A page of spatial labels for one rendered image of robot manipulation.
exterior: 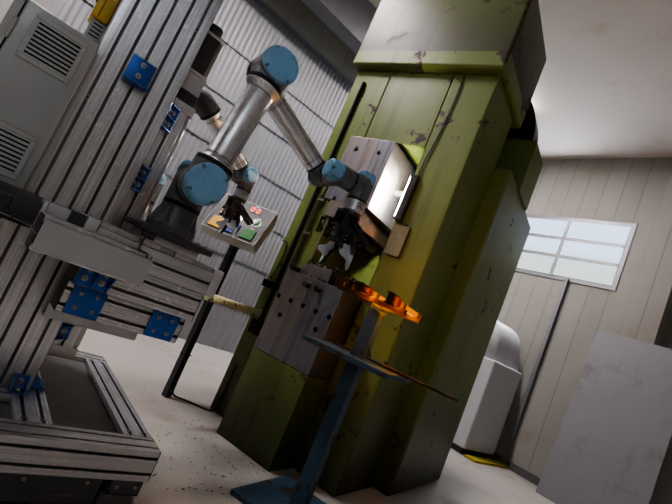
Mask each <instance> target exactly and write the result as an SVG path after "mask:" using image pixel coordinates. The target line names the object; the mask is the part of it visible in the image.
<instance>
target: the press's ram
mask: <svg viewBox="0 0 672 504"><path fill-rule="evenodd" d="M340 161H341V162H343V163H344V164H345V165H347V166H348V167H350V168H351V169H353V170H354V171H356V172H358V171H359V170H366V171H368V172H371V173H372V174H374V175H375V177H376V184H375V186H374V190H373V191H372V193H371V196H370V198H369V200H368V203H367V205H366V207H365V210H364V211H365V212H366V213H367V214H368V215H370V216H371V217H372V218H373V219H374V220H375V221H376V222H377V223H378V224H379V225H380V226H381V227H383V228H384V229H385V230H386V231H387V232H388V233H389V234H390V233H391V230H392V228H393V225H394V223H395V221H396V220H395V219H394V218H393V216H394V215H395V213H396V210H397V208H398V206H399V203H400V201H401V198H402V196H403V193H404V191H405V188H406V186H407V184H408V181H409V179H410V177H411V176H410V175H411V174H415V172H416V170H415V168H414V167H413V165H412V164H411V163H410V161H409V160H408V158H407V157H406V156H405V154H404V153H403V151H402V150H401V148H400V147H399V146H398V144H397V143H396V142H394V141H387V140H379V139H372V138H364V137H357V136H351V137H350V139H349V142H348V144H347V146H346V149H345V151H344V153H343V156H342V158H341V160H340ZM348 193H349V192H347V191H345V190H343V189H342V188H340V187H338V186H329V188H328V190H327V192H326V194H325V197H324V198H325V199H326V200H328V201H329V202H330V200H335V201H339V202H343V203H344V202H345V200H346V198H347V195H348Z"/></svg>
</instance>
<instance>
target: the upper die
mask: <svg viewBox="0 0 672 504"><path fill-rule="evenodd" d="M343 204H344V203H343V202H339V201H335V200H330V203H329V205H328V207H327V209H326V212H325V214H324V215H325V216H327V217H328V218H329V219H330V220H333V218H334V216H335V213H336V211H337V209H338V207H340V208H342V207H343ZM358 223H359V225H360V227H361V229H362V231H363V232H364V234H365V236H366V237H367V238H369V239H370V240H371V241H372V242H373V243H375V244H376V245H377V246H378V247H381V248H384V247H385V245H386V242H387V240H388V237H389V235H390V234H389V233H388V232H387V231H386V230H385V229H384V228H383V227H381V226H380V225H379V224H378V223H377V222H376V221H375V220H374V219H373V218H372V217H371V216H370V215H368V214H367V213H366V212H365V211H364V212H363V215H362V216H361V218H360V220H359V221H358Z"/></svg>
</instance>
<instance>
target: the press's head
mask: <svg viewBox="0 0 672 504"><path fill-rule="evenodd" d="M545 63H546V52H545V44H544V37H543V30H542V22H541V15H540V8H539V1H538V0H381V1H380V3H379V5H378V8H377V10H376V12H375V14H374V17H373V19H372V21H371V23H370V26H369V28H368V30H367V32H366V35H365V37H364V39H363V41H362V44H361V46H360V48H359V50H358V52H357V55H356V57H355V59H354V61H353V65H354V67H355V68H356V70H357V71H358V72H359V71H379V72H413V73H443V74H455V75H456V74H469V75H499V76H500V77H501V80H502V84H503V87H504V91H505V94H506V98H507V102H508V105H509V109H510V113H511V116H512V120H513V122H512V125H511V127H510V128H516V129H518V128H520V127H521V126H522V123H523V120H524V118H525V115H526V112H527V110H528V107H529V105H530V102H531V99H532V97H533V94H534V91H535V89H536V86H537V84H538V81H539V78H540V76H541V73H542V70H543V68H544V65H545Z"/></svg>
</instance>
